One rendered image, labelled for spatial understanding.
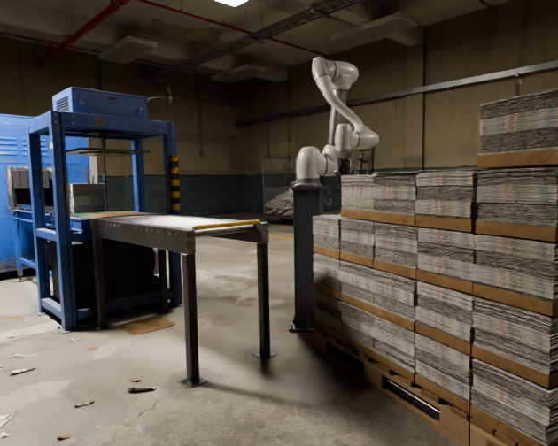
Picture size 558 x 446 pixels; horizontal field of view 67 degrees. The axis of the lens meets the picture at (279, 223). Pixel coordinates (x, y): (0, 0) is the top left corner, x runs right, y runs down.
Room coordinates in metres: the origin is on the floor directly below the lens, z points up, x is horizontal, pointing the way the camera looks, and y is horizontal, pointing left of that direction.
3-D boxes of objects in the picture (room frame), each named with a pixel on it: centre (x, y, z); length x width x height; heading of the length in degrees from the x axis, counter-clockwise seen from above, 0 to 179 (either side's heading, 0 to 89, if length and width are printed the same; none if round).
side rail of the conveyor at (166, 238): (2.60, 0.90, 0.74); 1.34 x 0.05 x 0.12; 43
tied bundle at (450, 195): (1.74, -0.81, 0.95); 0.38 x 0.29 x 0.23; 115
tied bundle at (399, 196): (2.00, -0.68, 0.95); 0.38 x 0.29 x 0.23; 115
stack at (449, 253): (2.13, -0.62, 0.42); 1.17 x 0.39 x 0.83; 25
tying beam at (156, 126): (3.51, 1.42, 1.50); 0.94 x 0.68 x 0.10; 133
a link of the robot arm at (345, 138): (2.60, -0.41, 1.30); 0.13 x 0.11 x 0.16; 113
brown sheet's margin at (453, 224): (1.74, -0.81, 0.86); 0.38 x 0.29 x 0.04; 115
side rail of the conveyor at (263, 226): (2.95, 0.54, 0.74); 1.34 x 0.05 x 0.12; 43
